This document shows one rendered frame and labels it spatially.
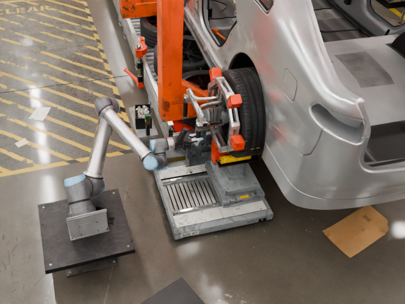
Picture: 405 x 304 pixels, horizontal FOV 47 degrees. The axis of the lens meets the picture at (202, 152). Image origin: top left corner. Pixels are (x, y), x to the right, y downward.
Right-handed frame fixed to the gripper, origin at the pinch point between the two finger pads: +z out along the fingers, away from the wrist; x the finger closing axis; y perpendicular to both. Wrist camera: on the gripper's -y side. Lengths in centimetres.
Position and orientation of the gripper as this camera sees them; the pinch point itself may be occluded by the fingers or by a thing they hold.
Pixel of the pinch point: (200, 136)
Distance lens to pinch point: 330.3
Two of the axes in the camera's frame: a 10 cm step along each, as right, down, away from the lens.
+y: -0.5, 7.4, 6.7
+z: 9.5, -1.6, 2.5
